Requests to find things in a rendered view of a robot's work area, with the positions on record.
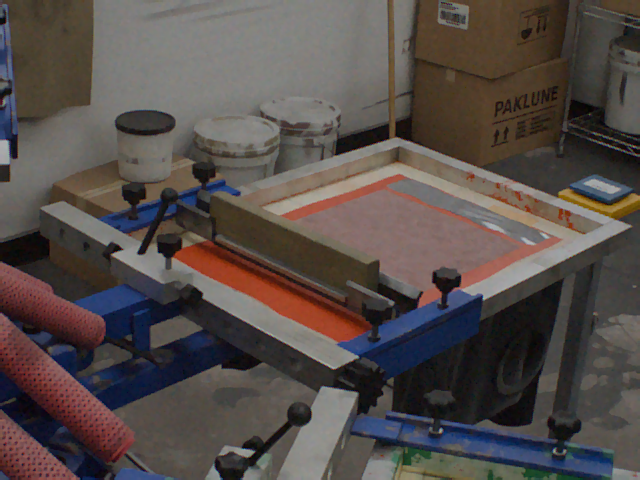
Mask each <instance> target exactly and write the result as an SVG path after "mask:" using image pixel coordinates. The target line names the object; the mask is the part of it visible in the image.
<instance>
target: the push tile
mask: <svg viewBox="0 0 640 480"><path fill-rule="evenodd" d="M569 189H571V190H574V191H576V192H579V193H582V194H584V195H587V196H590V197H593V198H595V199H597V200H600V201H603V202H606V203H608V204H610V203H612V202H614V201H616V200H618V199H620V198H622V197H624V196H627V195H629V194H630V195H631V194H633V193H634V192H635V191H634V189H633V188H630V187H627V186H624V185H621V184H619V183H616V182H614V181H611V180H608V179H605V178H602V177H599V176H596V175H593V176H591V177H588V178H586V179H584V180H581V181H576V182H574V183H572V184H570V185H569Z"/></svg>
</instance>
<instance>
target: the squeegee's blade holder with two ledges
mask: <svg viewBox="0 0 640 480"><path fill-rule="evenodd" d="M215 241H217V242H219V243H221V244H223V245H225V246H227V247H229V248H231V249H233V250H235V251H238V252H240V253H242V254H244V255H246V256H248V257H250V258H252V259H254V260H256V261H258V262H261V263H263V264H265V265H267V266H269V267H271V268H273V269H275V270H277V271H279V272H281V273H284V274H286V275H288V276H290V277H292V278H294V279H296V280H298V281H300V282H302V283H305V284H307V285H309V286H311V287H313V288H315V289H317V290H319V291H321V292H323V293H325V294H328V295H330V296H332V297H334V298H336V299H338V300H340V301H342V302H345V303H346V302H348V296H349V294H348V293H346V292H344V291H342V290H340V289H338V288H335V287H333V286H331V285H329V284H327V283H325V282H323V281H321V280H318V279H316V278H314V277H312V276H310V275H308V274H306V273H304V272H301V271H299V270H297V269H295V268H293V267H291V266H289V265H287V264H284V263H282V262H280V261H278V260H276V259H274V258H272V257H270V256H267V255H265V254H263V253H261V252H259V251H257V250H255V249H253V248H250V247H248V246H246V245H244V244H242V243H240V242H238V241H236V240H233V239H231V238H229V237H227V236H225V235H223V234H218V235H216V236H215Z"/></svg>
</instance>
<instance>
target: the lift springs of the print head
mask: <svg viewBox="0 0 640 480"><path fill-rule="evenodd" d="M3 314H4V315H5V316H8V317H10V318H13V319H15V320H17V321H20V322H22V323H25V324H26V325H29V326H31V327H34V328H36V329H38V330H41V331H43V332H46V333H47V334H50V335H52V336H55V337H57V338H59V339H62V340H64V341H67V342H69V343H71V344H73V345H76V346H78V347H80V348H83V349H86V350H92V349H95V348H96V347H97V346H98V345H99V344H100V343H101V341H102V340H103V341H106V342H108V343H110V344H113V345H115V346H117V347H120V348H122V349H124V350H126V351H128V352H130V353H133V354H135V355H138V356H140V357H142V358H145V359H147V360H149V361H151V360H152V358H153V356H152V355H149V354H147V353H145V352H142V351H140V350H138V349H135V348H133V347H131V346H128V345H126V344H124V343H123V342H120V341H118V340H116V339H113V338H111V337H109V336H106V335H105V331H106V325H105V321H104V319H103V318H102V317H101V316H100V315H97V314H95V313H93V312H91V311H88V310H87V309H85V308H83V307H80V306H78V305H76V304H74V303H71V302H69V301H67V300H65V299H63V298H61V297H59V296H57V295H55V294H53V289H52V287H51V286H50V285H48V284H46V283H44V282H42V281H40V280H38V279H36V278H34V277H32V276H30V275H27V274H25V273H23V272H21V271H19V270H17V269H15V268H13V267H11V266H9V265H6V264H4V263H2V262H0V370H1V371H2V372H3V373H4V374H6V375H7V376H8V377H9V378H10V379H11V380H13V381H14V382H15V383H16V385H17V386H18V387H20V388H21V389H22V390H23V391H24V392H25V393H26V394H28V395H29V396H30V397H31V398H32V399H33V400H35V401H36V402H37V403H38V404H39V405H41V406H43V408H44V409H45V410H46V411H47V412H48V413H50V414H51V415H52V416H53V417H54V418H55V419H56V420H58V421H59V422H60V423H61V424H62V425H63V426H65V427H66V428H67V429H68V430H69V431H70V432H71V433H73V434H74V435H75V437H76V438H77V439H78V440H80V441H81V442H82V443H83V444H84V445H85V446H87V447H88V448H89V449H90V450H91V451H92V452H93V453H95V454H96V455H97V456H98V457H99V458H100V459H101V460H103V461H105V462H106V463H110V461H111V462H112V463H113V464H115V463H116V462H117V461H118V460H119V459H120V458H121V457H122V456H123V455H125V456H126V457H127V458H128V459H129V460H130V461H131V462H133V463H134V464H135V465H136V466H137V467H138V468H139V469H141V470H142V471H143V472H146V473H151V474H155V473H154V472H152V471H151V470H150V469H149V468H148V467H147V466H145V465H144V464H143V463H142V462H141V461H140V460H139V459H138V458H137V457H136V456H135V455H134V454H133V453H132V452H130V451H129V450H128V449H129V448H130V447H131V446H132V444H133V442H134V441H135V439H134V438H133V437H132V436H133V435H134V433H135V432H134V431H133V430H132V429H130V428H129V427H128V426H127V425H126V424H125V423H124V422H122V421H121V419H120V418H119V417H118V416H117V415H116V414H114V413H113V412H112V411H111V410H110V409H109V408H108V407H106V406H105V405H104V404H103V403H102V402H101V401H100V400H98V399H97V398H96V397H95V396H94V395H92V394H90V393H89V392H88V391H87V390H86V389H85V388H84V387H82V385H81V384H80V383H79V382H78V381H77V380H75V379H74V378H73V377H72V376H71V375H70V374H69V373H67V372H66V371H65V370H64V369H63V368H62V367H61V366H59V365H58V364H57V363H56V362H55V361H54V360H53V359H52V358H51V357H50V356H49V355H48V354H47V353H46V352H44V351H43V350H42V349H41V348H40V347H39V346H38V345H36V344H35V343H34V342H33V341H32V340H31V339H30V338H29V337H27V336H26V334H25V333H24V332H23V331H22V330H20V329H19V328H18V327H17V326H16V325H15V324H14V323H11V322H10V321H9V320H8V319H7V318H6V317H4V315H3ZM0 472H1V473H3V474H4V475H5V476H6V477H7V478H8V479H10V480H81V479H80V478H78V477H77V476H76V475H74V474H73V473H72V472H71V471H70V470H69V469H67V468H66V467H65V466H64V465H63V464H62V463H61V462H59V460H58V459H57V458H56V457H55V456H53V455H52V454H51V453H50V452H49V451H48V450H47V449H45V448H44V447H43V446H42V445H41V444H40V443H38V442H37V441H36V440H35V439H34V438H33V437H32V436H30V435H29V434H28V432H27V431H26V430H23V429H22V428H21V427H20V426H19V425H18V424H16V423H15V422H14V421H13V420H12V419H11V418H9V417H8V416H7V415H6V414H5V413H4V412H3V411H1V410H0Z"/></svg>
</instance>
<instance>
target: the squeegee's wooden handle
mask: <svg viewBox="0 0 640 480"><path fill-rule="evenodd" d="M210 215H211V216H213V217H214V218H215V236H216V235H218V234H223V235H225V236H227V237H229V238H231V239H233V240H236V241H238V242H240V243H242V244H244V245H246V246H248V247H250V248H253V249H255V250H257V251H259V252H261V253H263V254H265V255H267V256H270V257H272V258H274V259H276V260H278V261H280V262H282V263H284V264H287V265H289V266H291V267H293V268H295V269H297V270H299V271H301V272H304V273H306V274H308V275H310V276H312V277H314V278H316V279H318V280H321V281H323V282H325V283H327V284H329V285H331V286H333V287H335V288H338V289H340V290H342V291H344V292H346V293H348V294H349V287H348V286H347V285H346V282H347V280H350V281H352V282H354V283H356V284H358V285H360V286H362V287H364V288H366V289H369V290H371V291H373V292H375V293H377V294H378V284H379V273H380V260H379V259H378V258H376V257H373V256H371V255H369V254H367V253H364V252H362V251H360V250H358V249H355V248H353V247H351V246H348V245H346V244H344V243H342V242H339V241H337V240H335V239H333V238H330V237H328V236H326V235H323V234H321V233H319V232H317V231H314V230H312V229H310V228H307V227H305V226H303V225H301V224H298V223H296V222H294V221H292V220H289V219H287V218H285V217H282V216H280V215H278V214H276V213H273V212H271V211H269V210H267V209H264V208H262V207H260V206H257V205H255V204H253V203H251V202H248V201H246V200H244V199H241V198H239V197H237V196H235V195H232V194H230V193H228V192H226V191H218V192H215V193H213V194H212V195H211V197H210Z"/></svg>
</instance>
